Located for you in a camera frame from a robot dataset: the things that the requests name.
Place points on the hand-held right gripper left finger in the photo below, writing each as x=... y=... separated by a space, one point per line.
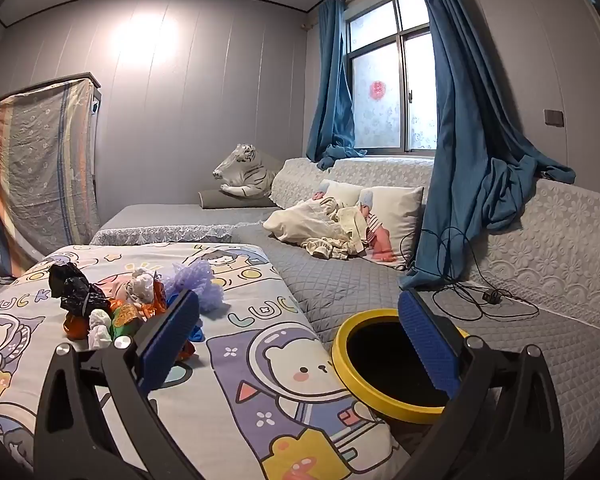
x=167 y=345

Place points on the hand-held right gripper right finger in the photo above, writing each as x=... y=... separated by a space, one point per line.
x=427 y=345

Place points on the red plastic scrap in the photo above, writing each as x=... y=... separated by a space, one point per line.
x=185 y=351

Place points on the blue plastic scrap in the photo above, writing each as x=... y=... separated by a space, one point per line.
x=194 y=334

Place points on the red foil wrapper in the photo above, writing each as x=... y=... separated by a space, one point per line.
x=159 y=295

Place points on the green wrapper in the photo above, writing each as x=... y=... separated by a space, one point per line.
x=117 y=332

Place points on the orange snack wrapper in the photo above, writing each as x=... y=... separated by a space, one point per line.
x=125 y=315

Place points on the yellow rimmed bin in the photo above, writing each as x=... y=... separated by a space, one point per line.
x=380 y=406

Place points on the black plastic bag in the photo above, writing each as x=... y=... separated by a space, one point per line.
x=75 y=290

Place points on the cartoon printed blanket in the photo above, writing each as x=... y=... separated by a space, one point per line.
x=260 y=320

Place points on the grey lace trimmed bed cover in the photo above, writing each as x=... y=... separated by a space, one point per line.
x=155 y=215

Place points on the large baby print pillow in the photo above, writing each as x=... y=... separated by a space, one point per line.
x=400 y=210

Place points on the grey bolster pillow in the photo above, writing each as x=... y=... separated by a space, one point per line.
x=215 y=199

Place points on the cream blanket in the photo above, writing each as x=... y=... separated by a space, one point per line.
x=305 y=225

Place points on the small baby print pillow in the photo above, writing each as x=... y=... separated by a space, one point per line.
x=342 y=191

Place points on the white tiger plush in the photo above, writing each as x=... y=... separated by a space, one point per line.
x=245 y=170

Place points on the long blue curtain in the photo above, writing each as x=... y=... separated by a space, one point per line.
x=460 y=135

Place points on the striped cloth cover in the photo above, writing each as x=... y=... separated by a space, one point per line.
x=40 y=170

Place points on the red window sticker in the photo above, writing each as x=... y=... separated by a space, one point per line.
x=377 y=91

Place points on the short blue curtain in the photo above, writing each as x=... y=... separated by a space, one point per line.
x=330 y=85

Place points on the frosted glass window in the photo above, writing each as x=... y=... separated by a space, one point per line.
x=380 y=40

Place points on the curtain rod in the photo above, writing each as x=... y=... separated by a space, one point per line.
x=306 y=25

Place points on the grey wall switch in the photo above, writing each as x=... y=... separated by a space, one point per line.
x=554 y=117

